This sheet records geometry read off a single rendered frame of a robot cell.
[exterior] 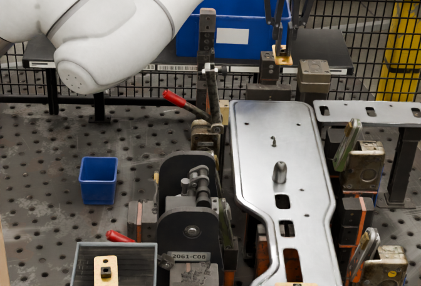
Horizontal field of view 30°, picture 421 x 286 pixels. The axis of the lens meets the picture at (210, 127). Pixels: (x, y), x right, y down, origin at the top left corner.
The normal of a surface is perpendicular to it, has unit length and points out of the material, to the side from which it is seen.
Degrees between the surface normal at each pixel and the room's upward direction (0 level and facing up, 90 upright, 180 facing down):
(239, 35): 90
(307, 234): 0
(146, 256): 0
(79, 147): 0
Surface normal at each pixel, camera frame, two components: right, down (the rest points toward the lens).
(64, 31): -0.37, 0.29
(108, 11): 0.51, -0.18
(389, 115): 0.04, -0.81
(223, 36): 0.00, 0.58
